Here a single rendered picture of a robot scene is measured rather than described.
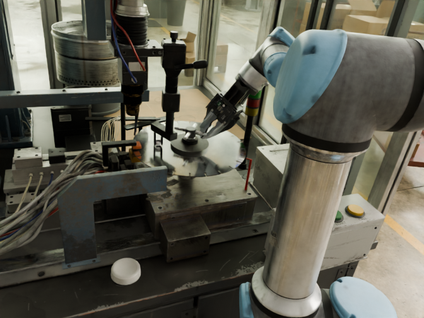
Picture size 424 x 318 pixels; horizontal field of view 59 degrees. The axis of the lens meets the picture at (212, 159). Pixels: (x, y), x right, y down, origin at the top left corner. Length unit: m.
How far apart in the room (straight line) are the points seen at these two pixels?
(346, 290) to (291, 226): 0.21
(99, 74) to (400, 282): 1.84
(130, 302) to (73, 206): 0.25
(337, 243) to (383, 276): 1.30
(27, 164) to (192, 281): 0.57
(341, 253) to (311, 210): 0.55
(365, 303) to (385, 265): 1.69
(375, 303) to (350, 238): 0.35
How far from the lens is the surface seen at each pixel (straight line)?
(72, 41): 1.59
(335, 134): 0.47
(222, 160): 1.03
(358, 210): 1.05
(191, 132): 1.06
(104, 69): 1.61
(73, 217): 0.92
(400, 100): 0.48
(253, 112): 1.28
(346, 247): 1.07
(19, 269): 1.02
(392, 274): 2.37
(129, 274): 0.95
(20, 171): 1.19
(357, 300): 0.71
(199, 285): 0.96
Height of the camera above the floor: 1.47
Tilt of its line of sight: 30 degrees down
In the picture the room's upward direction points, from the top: 7 degrees clockwise
